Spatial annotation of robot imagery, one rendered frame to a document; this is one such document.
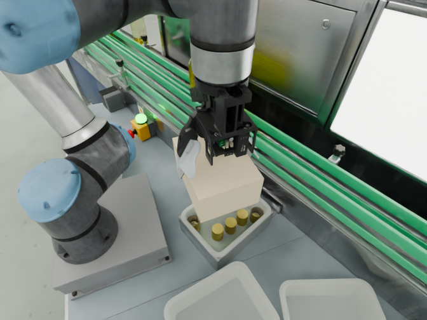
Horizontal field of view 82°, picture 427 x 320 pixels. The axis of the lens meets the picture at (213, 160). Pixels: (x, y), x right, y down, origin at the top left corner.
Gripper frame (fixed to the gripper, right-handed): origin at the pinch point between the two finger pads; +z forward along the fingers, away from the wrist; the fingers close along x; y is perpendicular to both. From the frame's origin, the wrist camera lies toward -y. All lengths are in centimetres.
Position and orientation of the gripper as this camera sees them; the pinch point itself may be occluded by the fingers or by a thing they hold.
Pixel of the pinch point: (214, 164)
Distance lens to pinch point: 47.9
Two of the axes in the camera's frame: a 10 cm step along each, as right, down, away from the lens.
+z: 0.0, 6.7, 7.4
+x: 9.3, -2.7, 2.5
